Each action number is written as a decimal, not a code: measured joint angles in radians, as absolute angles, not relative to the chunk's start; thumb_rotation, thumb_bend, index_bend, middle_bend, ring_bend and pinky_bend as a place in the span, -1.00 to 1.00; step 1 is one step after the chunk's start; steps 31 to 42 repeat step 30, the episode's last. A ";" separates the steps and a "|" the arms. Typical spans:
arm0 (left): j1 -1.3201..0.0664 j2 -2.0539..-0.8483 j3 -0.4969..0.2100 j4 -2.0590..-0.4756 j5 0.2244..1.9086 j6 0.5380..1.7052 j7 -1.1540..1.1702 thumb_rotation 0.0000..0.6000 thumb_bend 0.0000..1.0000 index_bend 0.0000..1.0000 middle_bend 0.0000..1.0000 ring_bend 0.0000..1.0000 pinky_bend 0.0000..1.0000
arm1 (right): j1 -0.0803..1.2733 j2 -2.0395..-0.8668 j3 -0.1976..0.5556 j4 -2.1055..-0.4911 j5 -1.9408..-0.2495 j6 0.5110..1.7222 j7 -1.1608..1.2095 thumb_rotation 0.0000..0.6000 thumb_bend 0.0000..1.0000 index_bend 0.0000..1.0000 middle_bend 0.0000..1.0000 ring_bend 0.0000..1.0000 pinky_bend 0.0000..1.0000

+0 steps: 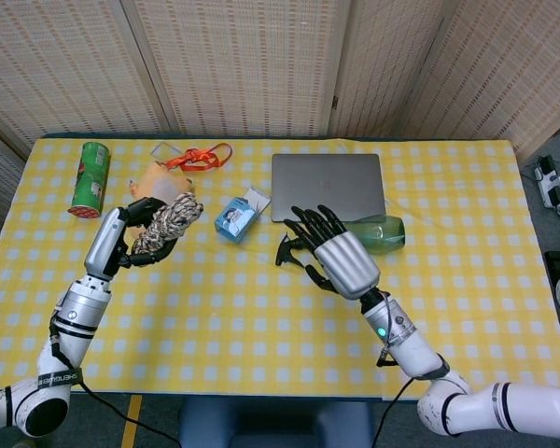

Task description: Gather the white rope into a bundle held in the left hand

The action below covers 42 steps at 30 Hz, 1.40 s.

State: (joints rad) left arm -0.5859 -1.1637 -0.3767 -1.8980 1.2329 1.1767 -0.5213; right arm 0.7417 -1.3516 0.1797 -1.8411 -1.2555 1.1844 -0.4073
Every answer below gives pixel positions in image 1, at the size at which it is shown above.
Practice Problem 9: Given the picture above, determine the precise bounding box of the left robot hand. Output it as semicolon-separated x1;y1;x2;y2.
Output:
83;196;183;281

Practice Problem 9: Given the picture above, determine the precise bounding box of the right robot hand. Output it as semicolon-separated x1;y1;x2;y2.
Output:
283;203;382;301

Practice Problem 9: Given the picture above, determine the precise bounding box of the braided speckled rope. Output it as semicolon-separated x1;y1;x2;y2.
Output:
131;190;204;256

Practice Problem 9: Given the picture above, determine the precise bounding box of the green spray bottle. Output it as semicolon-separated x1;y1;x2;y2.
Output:
274;215;407;268

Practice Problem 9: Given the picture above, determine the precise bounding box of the green chips can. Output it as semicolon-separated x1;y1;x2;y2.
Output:
67;141;111;220

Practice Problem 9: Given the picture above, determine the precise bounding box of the grey laptop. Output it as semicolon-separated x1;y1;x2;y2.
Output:
271;153;387;224

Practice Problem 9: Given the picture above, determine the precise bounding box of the yellow plush toy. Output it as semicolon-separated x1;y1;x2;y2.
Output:
128;162;196;206

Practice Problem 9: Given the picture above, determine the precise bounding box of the clear badge holder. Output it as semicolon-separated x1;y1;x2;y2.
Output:
149;142;182;164

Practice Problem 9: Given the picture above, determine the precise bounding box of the small blue cardboard box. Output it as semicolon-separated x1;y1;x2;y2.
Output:
214;186;272;245

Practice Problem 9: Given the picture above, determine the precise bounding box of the yellow checkered tablecloth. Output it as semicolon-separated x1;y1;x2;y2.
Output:
0;137;560;402

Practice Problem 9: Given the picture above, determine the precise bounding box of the blue chair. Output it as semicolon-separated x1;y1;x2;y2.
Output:
177;395;375;448

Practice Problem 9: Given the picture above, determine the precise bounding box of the white power strip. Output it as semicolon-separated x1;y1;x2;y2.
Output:
534;155;560;210

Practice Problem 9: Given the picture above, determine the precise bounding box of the bamboo folding screen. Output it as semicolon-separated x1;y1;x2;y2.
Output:
0;0;560;220

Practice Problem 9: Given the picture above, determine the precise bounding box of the orange lanyard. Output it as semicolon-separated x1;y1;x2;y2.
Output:
165;142;233;172

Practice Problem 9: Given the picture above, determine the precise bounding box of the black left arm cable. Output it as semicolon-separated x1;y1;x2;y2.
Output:
49;302;183;448

